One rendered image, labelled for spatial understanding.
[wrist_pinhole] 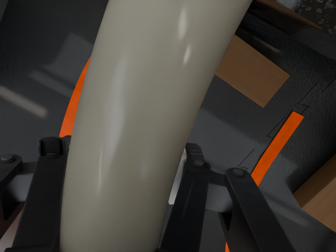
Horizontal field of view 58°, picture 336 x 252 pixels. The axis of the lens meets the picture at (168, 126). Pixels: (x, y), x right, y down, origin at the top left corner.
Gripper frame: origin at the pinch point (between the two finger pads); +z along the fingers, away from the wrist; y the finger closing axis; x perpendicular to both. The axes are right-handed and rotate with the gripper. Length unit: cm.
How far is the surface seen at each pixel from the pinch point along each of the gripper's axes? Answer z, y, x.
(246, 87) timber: 68, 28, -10
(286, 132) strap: 79, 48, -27
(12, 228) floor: 87, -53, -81
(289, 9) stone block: 22.8, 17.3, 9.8
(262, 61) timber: 68, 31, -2
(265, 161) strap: 79, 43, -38
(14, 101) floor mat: 84, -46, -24
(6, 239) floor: 88, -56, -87
